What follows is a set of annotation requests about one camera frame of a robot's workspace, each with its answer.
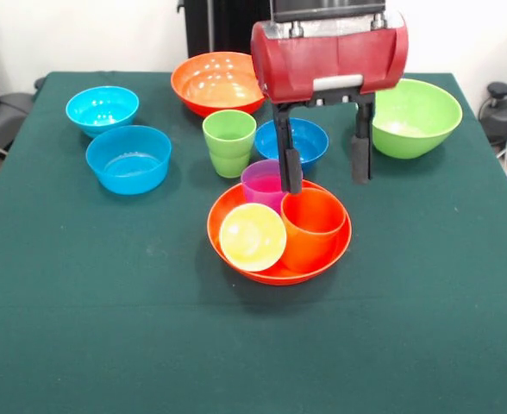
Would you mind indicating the orange plastic bowl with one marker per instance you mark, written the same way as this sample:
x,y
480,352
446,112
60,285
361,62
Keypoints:
x,y
322,269
214,86

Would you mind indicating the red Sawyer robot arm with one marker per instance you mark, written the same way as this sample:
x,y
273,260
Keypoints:
x,y
327,8

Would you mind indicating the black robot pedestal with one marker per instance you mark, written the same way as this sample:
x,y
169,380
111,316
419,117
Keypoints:
x,y
223,26

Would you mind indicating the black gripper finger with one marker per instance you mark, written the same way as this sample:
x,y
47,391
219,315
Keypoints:
x,y
361,159
290,164

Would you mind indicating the light blue plastic bowl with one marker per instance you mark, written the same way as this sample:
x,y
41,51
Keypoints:
x,y
102,108

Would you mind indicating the blue ribbed plastic bowl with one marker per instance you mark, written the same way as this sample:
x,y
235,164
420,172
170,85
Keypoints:
x,y
128,172

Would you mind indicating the green plastic bowl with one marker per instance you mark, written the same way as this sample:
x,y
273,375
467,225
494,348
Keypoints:
x,y
421,116

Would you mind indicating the purple plastic cup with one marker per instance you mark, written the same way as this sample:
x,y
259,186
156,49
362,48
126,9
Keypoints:
x,y
260,190

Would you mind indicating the grey pedestal foot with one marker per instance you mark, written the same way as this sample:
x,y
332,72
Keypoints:
x,y
8,118
505,112

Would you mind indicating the green plastic cup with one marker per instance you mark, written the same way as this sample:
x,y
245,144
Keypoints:
x,y
229,151

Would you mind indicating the yellow plastic cup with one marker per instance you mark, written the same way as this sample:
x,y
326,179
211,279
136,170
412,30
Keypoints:
x,y
253,239

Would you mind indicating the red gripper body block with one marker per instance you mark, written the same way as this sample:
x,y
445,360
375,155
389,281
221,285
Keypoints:
x,y
327,60

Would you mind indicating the dark green tablecloth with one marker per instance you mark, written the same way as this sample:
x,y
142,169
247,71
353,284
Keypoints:
x,y
253,345

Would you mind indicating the dark blue plastic bowl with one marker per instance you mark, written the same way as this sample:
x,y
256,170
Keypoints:
x,y
311,142

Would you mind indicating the orange plastic cup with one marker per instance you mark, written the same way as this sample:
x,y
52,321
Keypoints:
x,y
311,241

